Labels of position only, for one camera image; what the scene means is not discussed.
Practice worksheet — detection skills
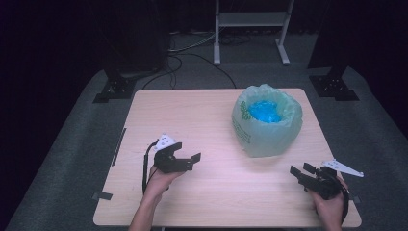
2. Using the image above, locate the crumpled blue plastic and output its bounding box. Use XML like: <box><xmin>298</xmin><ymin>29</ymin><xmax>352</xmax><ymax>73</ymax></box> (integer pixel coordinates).
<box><xmin>247</xmin><ymin>99</ymin><xmax>283</xmax><ymax>124</ymax></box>

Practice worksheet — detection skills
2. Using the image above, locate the grey floor cable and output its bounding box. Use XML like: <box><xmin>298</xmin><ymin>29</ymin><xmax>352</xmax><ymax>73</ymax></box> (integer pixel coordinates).
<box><xmin>167</xmin><ymin>30</ymin><xmax>219</xmax><ymax>54</ymax></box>

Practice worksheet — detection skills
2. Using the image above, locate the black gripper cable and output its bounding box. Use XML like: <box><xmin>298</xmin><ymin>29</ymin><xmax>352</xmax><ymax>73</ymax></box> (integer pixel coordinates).
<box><xmin>141</xmin><ymin>140</ymin><xmax>160</xmax><ymax>195</ymax></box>
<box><xmin>336</xmin><ymin>179</ymin><xmax>350</xmax><ymax>224</ymax></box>

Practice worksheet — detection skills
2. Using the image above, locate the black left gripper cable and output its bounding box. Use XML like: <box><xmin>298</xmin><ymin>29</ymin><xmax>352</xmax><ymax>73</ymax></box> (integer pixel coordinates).
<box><xmin>141</xmin><ymin>140</ymin><xmax>160</xmax><ymax>195</ymax></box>

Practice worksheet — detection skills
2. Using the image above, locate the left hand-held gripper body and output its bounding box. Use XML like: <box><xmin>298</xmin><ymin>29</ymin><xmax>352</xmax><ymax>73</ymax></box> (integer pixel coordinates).
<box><xmin>152</xmin><ymin>133</ymin><xmax>181</xmax><ymax>175</ymax></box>

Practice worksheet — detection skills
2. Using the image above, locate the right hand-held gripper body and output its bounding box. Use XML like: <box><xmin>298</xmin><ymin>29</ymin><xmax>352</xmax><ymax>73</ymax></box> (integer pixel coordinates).
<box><xmin>314</xmin><ymin>159</ymin><xmax>366</xmax><ymax>200</ymax></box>

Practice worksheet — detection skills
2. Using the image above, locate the white metal stand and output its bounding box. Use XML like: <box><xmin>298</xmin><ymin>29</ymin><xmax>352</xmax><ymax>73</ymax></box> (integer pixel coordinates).
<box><xmin>213</xmin><ymin>0</ymin><xmax>295</xmax><ymax>66</ymax></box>

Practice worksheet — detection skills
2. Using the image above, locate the translucent green plastic bag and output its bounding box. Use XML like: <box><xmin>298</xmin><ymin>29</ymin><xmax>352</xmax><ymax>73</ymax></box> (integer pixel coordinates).
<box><xmin>231</xmin><ymin>83</ymin><xmax>304</xmax><ymax>159</ymax></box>

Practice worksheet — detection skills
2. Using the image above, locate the person's right hand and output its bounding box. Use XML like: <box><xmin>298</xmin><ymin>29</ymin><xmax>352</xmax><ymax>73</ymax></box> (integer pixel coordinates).
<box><xmin>307</xmin><ymin>176</ymin><xmax>349</xmax><ymax>231</ymax></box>

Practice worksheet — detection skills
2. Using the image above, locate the black stand base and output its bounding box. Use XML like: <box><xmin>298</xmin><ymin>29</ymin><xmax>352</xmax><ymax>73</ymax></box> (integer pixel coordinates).
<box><xmin>308</xmin><ymin>65</ymin><xmax>361</xmax><ymax>102</ymax></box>
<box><xmin>92</xmin><ymin>67</ymin><xmax>139</xmax><ymax>104</ymax></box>

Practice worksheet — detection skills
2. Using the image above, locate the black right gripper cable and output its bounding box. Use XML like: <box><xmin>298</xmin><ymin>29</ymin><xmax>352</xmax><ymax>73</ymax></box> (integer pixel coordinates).
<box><xmin>336</xmin><ymin>179</ymin><xmax>350</xmax><ymax>224</ymax></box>

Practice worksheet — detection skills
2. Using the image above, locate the person's left hand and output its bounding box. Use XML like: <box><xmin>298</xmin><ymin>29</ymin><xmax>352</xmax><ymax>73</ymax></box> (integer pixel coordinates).
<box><xmin>142</xmin><ymin>166</ymin><xmax>186</xmax><ymax>205</ymax></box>

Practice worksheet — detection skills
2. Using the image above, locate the black floor cable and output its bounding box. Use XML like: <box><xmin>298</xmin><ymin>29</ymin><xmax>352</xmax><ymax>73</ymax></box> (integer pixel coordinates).
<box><xmin>141</xmin><ymin>52</ymin><xmax>238</xmax><ymax>91</ymax></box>

